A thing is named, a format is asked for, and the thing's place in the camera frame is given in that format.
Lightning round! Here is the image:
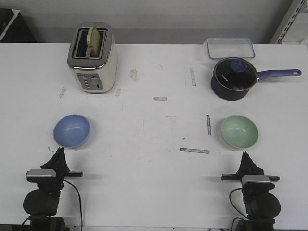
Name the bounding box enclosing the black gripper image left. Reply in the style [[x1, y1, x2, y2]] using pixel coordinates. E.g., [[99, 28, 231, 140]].
[[40, 148, 83, 190]]

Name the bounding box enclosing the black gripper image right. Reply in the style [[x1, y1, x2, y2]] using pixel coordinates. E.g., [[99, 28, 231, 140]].
[[221, 151, 280, 193]]

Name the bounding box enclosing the blue bowl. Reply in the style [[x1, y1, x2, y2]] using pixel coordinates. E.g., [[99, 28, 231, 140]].
[[53, 114, 90, 149]]

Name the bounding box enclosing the green bowl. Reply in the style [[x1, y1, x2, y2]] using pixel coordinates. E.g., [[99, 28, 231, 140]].
[[221, 115, 259, 149]]

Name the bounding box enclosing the dark blue saucepan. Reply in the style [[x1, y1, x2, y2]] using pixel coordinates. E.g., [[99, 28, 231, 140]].
[[211, 69, 302, 101]]

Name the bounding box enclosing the glass pot lid blue knob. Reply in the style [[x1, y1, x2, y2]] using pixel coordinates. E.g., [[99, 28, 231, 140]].
[[214, 57, 257, 91]]

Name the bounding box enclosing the cream and steel toaster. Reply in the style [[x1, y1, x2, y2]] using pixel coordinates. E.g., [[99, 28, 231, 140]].
[[67, 22, 117, 93]]

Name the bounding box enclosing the clear plastic food container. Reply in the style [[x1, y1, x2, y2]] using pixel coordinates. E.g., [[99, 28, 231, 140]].
[[203, 37, 255, 60]]

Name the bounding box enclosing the bread slice in toaster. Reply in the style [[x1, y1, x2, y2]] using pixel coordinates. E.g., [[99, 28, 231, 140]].
[[87, 27, 101, 57]]

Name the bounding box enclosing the black box background left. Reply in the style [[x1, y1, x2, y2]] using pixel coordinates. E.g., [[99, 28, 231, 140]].
[[0, 8, 37, 43]]

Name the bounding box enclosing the white metal shelf upright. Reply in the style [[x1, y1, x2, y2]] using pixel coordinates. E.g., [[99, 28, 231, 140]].
[[269, 0, 308, 45]]

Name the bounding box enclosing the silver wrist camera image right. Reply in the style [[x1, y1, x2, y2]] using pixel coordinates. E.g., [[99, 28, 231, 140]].
[[241, 175, 271, 186]]

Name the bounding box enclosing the black cable image left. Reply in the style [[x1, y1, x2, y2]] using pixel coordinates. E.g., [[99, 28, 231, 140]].
[[63, 180, 83, 231]]

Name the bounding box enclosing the black cable image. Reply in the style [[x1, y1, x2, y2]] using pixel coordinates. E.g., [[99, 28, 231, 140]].
[[228, 187, 248, 231], [63, 180, 83, 231]]

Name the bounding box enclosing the black cable image right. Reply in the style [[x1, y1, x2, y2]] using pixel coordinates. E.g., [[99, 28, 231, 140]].
[[228, 187, 248, 231]]

